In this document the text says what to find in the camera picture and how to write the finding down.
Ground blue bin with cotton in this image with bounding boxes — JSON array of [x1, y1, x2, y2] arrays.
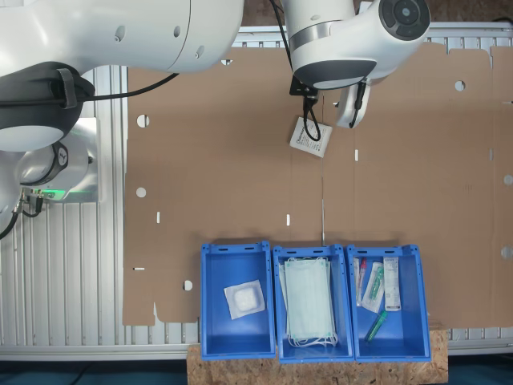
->
[[200, 240, 278, 360]]

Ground packet with red-capped tube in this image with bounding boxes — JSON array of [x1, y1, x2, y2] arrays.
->
[[353, 257, 370, 308]]

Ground stack of white face masks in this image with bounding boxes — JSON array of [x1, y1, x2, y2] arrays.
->
[[277, 256, 340, 348]]

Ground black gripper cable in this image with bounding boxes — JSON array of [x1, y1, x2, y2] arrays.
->
[[347, 81, 368, 130]]

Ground white printed flat packet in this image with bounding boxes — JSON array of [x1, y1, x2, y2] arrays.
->
[[382, 257, 402, 313]]

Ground loose green tube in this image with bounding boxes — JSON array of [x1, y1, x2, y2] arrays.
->
[[366, 311, 390, 343]]

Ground blue bin with tubes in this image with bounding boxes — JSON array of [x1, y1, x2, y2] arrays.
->
[[345, 243, 433, 363]]

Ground brown cardboard sheet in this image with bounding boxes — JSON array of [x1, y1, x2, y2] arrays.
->
[[121, 38, 513, 330]]

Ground blue bin with masks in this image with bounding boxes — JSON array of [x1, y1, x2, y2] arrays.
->
[[272, 244, 356, 364]]

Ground black base cable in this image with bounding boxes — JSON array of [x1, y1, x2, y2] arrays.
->
[[0, 191, 46, 241]]

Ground clear cotton pad packet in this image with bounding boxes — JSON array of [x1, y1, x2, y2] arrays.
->
[[222, 280, 267, 321]]

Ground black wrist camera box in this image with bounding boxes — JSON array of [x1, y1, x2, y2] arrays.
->
[[289, 75, 322, 99]]

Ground white printed cotton packet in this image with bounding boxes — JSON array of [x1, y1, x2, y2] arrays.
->
[[289, 115, 334, 159]]

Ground black camera cable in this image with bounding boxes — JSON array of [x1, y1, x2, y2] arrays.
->
[[0, 0, 322, 142]]

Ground chipboard wood block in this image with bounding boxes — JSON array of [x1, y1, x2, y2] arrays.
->
[[185, 318, 450, 384]]

